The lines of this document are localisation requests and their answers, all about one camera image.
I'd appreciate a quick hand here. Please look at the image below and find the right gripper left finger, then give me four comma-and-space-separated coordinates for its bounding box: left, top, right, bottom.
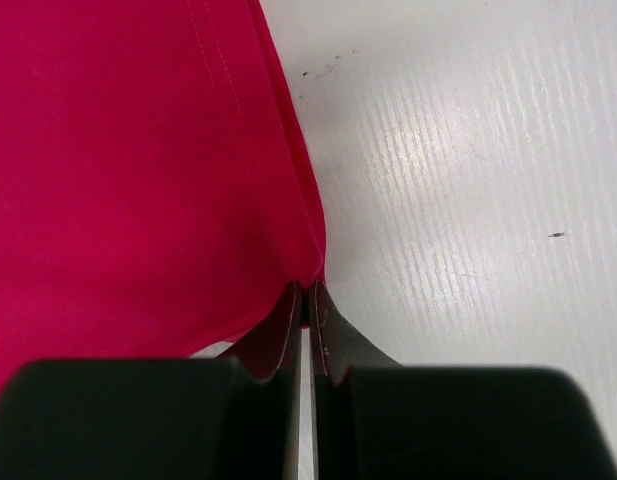
0, 284, 303, 479

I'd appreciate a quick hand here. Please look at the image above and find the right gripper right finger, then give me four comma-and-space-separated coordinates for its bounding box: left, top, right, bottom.
307, 282, 616, 479

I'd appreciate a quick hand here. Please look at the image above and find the red t-shirt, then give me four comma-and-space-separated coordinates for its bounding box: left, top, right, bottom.
0, 1, 326, 390

